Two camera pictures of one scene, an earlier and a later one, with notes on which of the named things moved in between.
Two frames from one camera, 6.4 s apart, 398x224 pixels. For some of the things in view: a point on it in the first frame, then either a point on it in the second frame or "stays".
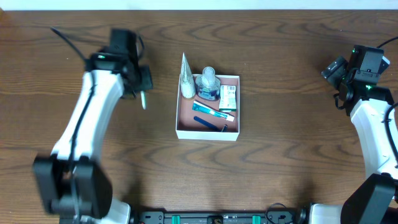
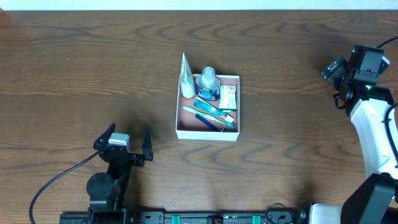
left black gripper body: (144, 78) → (128, 157)
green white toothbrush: (143, 96) → (229, 126)
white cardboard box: (208, 107) stays
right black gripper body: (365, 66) stays
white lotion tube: (187, 84) stays
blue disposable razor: (223, 129) stays
